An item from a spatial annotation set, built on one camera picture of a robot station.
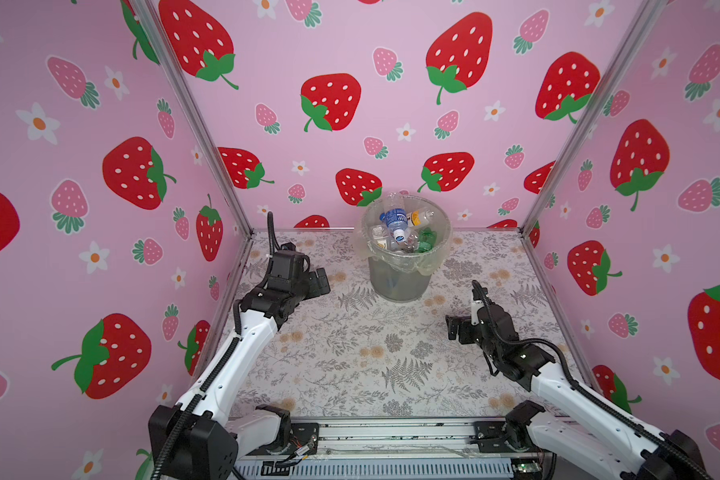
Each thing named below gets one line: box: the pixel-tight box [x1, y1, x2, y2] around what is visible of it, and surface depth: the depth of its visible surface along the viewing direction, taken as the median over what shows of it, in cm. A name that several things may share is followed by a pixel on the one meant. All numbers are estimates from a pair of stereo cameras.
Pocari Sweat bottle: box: [379, 208, 409, 243], surface depth 85 cm
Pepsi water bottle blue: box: [396, 230, 419, 252], surface depth 90 cm
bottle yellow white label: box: [406, 209, 435, 226], surface depth 93 cm
